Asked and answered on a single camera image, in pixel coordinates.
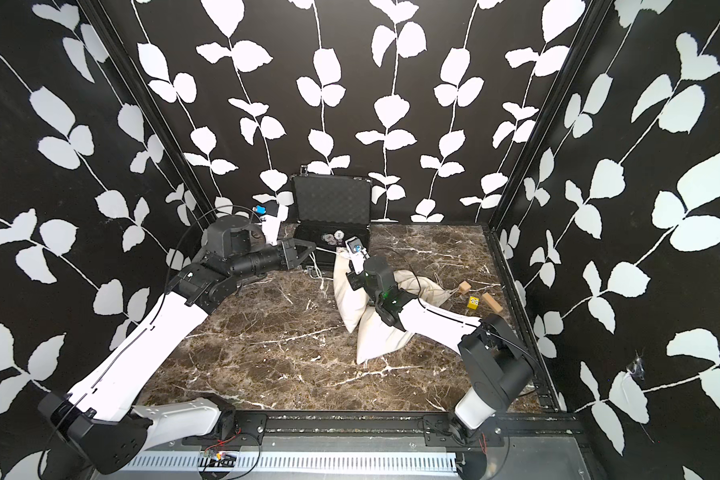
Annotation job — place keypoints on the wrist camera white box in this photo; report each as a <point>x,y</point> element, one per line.
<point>355,252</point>
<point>270,223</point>

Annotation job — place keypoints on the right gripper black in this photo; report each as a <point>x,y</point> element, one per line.
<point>356,280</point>

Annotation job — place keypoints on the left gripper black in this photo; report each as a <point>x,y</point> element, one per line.
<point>290,258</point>

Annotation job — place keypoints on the white perforated cable tray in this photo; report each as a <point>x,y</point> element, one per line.
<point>342,463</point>

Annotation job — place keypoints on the yellow die block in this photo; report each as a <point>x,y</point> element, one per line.
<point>473,302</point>

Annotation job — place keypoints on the open black poker chip case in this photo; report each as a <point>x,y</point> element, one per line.
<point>331,209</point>

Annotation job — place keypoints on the black front mounting rail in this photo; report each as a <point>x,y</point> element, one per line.
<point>436,429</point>

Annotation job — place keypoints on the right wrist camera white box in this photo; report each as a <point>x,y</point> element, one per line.
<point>355,252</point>

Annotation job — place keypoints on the long wooden block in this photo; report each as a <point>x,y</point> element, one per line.
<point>492,303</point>

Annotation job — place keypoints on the small wooden cube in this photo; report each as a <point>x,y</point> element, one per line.
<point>464,288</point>

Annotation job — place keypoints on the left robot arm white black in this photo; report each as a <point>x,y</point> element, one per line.
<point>97,416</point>

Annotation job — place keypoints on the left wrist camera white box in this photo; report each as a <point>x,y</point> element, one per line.
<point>270,223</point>

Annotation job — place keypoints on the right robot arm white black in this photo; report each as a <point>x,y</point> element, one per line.
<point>388,308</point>

